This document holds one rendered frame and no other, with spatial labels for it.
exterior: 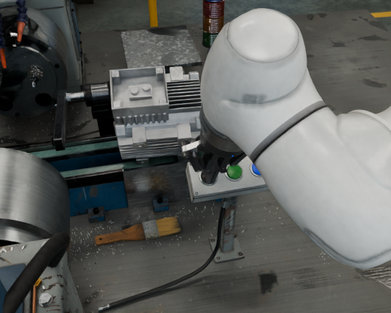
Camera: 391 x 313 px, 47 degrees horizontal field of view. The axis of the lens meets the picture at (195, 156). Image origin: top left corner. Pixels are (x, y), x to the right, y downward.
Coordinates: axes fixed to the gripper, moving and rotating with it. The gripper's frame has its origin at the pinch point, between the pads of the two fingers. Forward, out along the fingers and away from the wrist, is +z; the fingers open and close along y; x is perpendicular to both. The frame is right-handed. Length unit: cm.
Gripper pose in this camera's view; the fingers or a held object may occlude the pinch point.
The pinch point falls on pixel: (211, 169)
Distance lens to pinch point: 81.9
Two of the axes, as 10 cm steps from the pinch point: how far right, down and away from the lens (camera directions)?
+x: 1.9, 9.3, -3.2
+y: -9.8, 1.5, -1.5
